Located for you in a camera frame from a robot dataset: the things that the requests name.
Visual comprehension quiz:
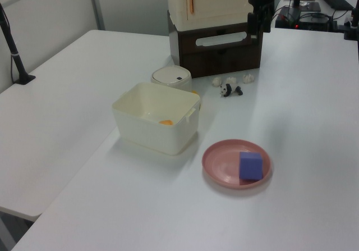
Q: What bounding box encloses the dark brown drawer cabinet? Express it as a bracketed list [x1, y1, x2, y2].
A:
[167, 9, 265, 79]

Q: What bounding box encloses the brown drawer with small knob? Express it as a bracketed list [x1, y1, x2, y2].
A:
[179, 46, 261, 77]

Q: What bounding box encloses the brown drawer with white slot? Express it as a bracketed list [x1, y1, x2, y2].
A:
[178, 26, 261, 54]

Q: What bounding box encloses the black electronics box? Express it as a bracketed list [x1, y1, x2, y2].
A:
[274, 6, 335, 30]

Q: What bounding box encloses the brown notebook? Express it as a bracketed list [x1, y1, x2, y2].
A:
[282, 0, 321, 12]

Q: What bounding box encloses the black white panda figurine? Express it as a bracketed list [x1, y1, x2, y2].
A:
[219, 83, 245, 99]

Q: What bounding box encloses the black table clamp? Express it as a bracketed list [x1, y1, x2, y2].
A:
[342, 6, 359, 41]

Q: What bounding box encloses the orange item behind box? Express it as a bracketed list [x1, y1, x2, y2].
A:
[191, 90, 203, 110]

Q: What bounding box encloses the white round lidded bin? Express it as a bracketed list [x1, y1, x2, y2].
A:
[150, 66, 193, 92]

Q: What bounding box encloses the purple foam block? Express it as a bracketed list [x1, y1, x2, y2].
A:
[238, 150, 264, 182]

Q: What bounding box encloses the pink plate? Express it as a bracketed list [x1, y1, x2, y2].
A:
[201, 139, 273, 190]

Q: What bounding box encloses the cream plastic storage box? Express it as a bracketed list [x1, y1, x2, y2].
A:
[111, 81, 202, 156]

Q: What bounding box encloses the black camera stand pole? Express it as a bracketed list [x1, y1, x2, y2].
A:
[0, 2, 37, 85]

